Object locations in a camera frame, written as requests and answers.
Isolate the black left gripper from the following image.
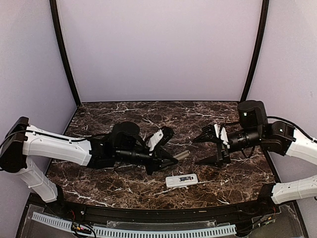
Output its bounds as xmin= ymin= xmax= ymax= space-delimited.
xmin=115 ymin=146 xmax=179 ymax=176

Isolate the grey battery cover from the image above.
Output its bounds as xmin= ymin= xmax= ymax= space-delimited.
xmin=174 ymin=150 xmax=190 ymax=160

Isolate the purple blue AAA battery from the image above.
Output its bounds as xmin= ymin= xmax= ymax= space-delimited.
xmin=179 ymin=176 xmax=194 ymax=181

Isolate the white remote control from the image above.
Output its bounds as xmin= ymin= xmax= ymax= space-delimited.
xmin=165 ymin=174 xmax=198 ymax=188

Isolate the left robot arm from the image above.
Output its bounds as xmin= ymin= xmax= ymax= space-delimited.
xmin=0 ymin=117 xmax=178 ymax=216

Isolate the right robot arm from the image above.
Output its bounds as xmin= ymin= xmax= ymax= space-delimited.
xmin=193 ymin=100 xmax=317 ymax=215

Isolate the clear acrylic plate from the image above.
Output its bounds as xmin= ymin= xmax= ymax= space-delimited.
xmin=106 ymin=220 xmax=217 ymax=231

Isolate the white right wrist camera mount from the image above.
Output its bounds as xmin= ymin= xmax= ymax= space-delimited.
xmin=213 ymin=124 xmax=230 ymax=149

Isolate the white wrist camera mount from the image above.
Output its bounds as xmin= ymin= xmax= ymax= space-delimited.
xmin=146 ymin=126 xmax=174 ymax=152
xmin=213 ymin=124 xmax=230 ymax=149

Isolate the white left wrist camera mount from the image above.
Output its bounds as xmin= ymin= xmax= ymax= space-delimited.
xmin=146 ymin=126 xmax=174 ymax=152

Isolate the white slotted cable duct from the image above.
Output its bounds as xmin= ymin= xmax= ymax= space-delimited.
xmin=31 ymin=212 xmax=236 ymax=238

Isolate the black front frame rail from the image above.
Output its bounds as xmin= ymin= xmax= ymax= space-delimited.
xmin=44 ymin=195 xmax=278 ymax=224

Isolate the black right corner frame post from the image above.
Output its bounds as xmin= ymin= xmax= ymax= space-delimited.
xmin=240 ymin=0 xmax=269 ymax=102

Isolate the black corner frame post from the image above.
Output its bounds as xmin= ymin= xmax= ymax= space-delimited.
xmin=240 ymin=0 xmax=269 ymax=102
xmin=49 ymin=0 xmax=81 ymax=107

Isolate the black left corner frame post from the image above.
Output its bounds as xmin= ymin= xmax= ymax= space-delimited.
xmin=49 ymin=0 xmax=81 ymax=107

